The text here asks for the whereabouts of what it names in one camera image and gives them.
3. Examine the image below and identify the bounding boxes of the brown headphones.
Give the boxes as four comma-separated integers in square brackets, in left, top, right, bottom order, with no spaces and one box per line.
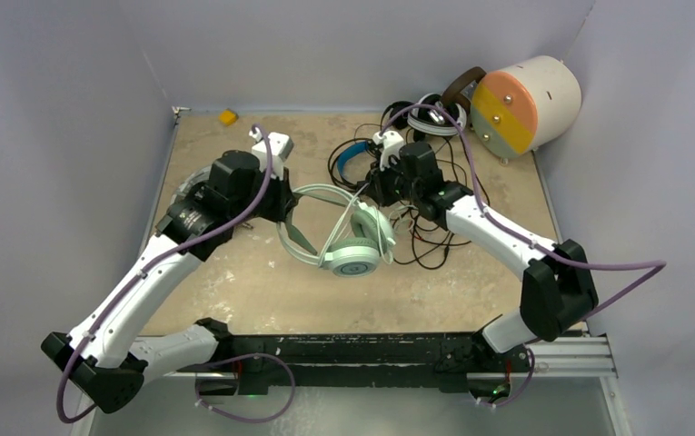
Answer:
[441,66,486,114]

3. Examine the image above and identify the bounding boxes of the dark brown headphone cable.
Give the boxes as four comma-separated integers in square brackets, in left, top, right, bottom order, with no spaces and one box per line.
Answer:
[352,117,492,271]

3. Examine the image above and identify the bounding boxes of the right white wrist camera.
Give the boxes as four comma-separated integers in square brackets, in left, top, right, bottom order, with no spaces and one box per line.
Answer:
[372,129,406,171]

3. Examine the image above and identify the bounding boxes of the small yellow block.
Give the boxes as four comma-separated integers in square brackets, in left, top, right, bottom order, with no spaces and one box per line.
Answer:
[217,109,239,126]

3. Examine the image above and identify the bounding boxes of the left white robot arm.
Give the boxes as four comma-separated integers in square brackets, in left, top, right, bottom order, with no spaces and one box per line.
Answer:
[41,146,296,422]

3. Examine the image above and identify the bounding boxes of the black blue headphones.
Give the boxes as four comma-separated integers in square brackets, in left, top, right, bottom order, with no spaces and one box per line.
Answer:
[327,137,376,193]

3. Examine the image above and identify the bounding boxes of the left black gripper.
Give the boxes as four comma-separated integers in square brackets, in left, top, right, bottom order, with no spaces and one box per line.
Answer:
[230,162,299,227]

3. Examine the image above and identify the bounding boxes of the mint green headphones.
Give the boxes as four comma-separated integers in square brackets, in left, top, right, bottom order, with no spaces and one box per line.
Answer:
[276,183,396,278]

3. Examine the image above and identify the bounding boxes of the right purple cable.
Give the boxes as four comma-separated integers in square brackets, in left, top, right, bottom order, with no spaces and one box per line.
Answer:
[377,103,667,411]

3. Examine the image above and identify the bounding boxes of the round pastel drawer cabinet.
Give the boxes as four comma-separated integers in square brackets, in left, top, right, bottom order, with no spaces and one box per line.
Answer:
[471,55,582,160]

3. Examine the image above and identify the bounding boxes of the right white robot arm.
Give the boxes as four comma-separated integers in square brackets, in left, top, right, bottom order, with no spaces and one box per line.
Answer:
[365,136,599,370]

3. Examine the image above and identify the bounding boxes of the white black headphones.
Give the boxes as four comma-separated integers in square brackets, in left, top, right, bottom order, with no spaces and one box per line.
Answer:
[407,93,470,137]

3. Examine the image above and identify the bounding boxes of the white grey headphones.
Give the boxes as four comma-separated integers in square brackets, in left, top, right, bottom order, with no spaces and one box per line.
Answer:
[169,164,212,205]

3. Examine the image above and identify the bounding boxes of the small black on-ear headphones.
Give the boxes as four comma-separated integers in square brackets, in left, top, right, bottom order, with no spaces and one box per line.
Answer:
[380,100,413,130]

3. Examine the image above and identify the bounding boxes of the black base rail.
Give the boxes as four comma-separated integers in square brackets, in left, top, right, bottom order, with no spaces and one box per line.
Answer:
[154,319,616,399]

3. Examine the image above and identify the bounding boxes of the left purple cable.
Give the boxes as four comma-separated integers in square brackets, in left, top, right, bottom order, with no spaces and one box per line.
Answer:
[55,124,297,423]

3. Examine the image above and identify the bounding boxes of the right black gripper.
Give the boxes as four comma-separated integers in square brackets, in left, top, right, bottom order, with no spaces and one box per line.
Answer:
[366,154,422,208]

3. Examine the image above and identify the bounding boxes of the purple cable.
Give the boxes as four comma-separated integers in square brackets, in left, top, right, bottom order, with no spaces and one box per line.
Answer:
[377,103,667,411]
[55,124,297,423]

